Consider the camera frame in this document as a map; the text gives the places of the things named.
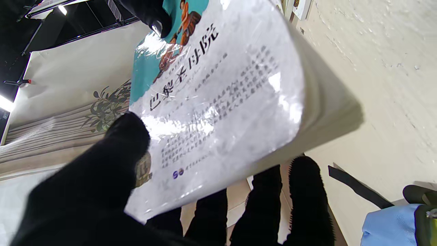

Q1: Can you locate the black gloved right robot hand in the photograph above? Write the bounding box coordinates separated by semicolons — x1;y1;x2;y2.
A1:
118;0;173;38

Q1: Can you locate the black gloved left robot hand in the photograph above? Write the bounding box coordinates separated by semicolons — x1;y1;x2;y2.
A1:
10;112;336;246

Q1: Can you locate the teal and white cover book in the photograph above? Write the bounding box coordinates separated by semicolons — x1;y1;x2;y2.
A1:
125;0;364;223

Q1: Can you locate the purple and white cover book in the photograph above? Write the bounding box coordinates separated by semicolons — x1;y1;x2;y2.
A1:
292;0;313;20

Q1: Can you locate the blue and yellow school bag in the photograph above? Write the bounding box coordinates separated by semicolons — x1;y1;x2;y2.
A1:
328;164;437;246

